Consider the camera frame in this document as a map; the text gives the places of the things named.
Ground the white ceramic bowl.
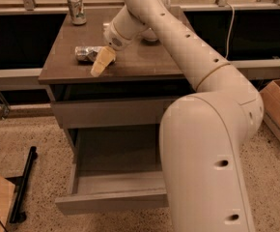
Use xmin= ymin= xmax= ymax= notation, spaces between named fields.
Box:
xmin=141 ymin=28 xmax=158 ymax=42

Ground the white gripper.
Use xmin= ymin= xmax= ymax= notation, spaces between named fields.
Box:
xmin=91 ymin=21 xmax=134 ymax=77

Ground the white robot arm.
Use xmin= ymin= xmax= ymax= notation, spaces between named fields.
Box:
xmin=91 ymin=0 xmax=264 ymax=232

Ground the closed grey top drawer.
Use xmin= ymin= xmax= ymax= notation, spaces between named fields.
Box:
xmin=51 ymin=97 xmax=175 ymax=129

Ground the black metal bar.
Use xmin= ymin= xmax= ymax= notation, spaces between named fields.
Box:
xmin=9 ymin=146 xmax=38 ymax=223

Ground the grey drawer cabinet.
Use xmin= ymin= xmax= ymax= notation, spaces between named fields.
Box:
xmin=39 ymin=8 xmax=193 ymax=150

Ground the white power cable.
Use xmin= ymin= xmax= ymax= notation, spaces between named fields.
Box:
xmin=224 ymin=2 xmax=236 ymax=60

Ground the open grey middle drawer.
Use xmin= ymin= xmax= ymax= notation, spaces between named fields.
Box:
xmin=55 ymin=124 xmax=168 ymax=215

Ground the silver redbull can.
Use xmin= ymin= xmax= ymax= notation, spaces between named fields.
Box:
xmin=74 ymin=46 xmax=101 ymax=62

